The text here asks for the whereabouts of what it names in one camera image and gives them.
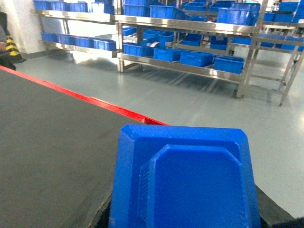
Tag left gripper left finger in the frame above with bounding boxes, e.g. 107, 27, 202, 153
88, 187, 113, 228

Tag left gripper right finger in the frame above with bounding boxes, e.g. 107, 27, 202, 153
256, 186, 304, 228

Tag blue plastic block part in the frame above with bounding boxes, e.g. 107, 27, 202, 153
109, 124, 261, 228

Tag steel shelf rack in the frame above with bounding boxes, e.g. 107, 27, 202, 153
115, 0, 267, 98
31, 0, 117, 58

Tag far steel shelf rack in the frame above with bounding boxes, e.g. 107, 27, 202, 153
31, 0, 117, 58

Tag seated man with glasses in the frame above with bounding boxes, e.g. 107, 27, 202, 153
0, 24, 17, 71

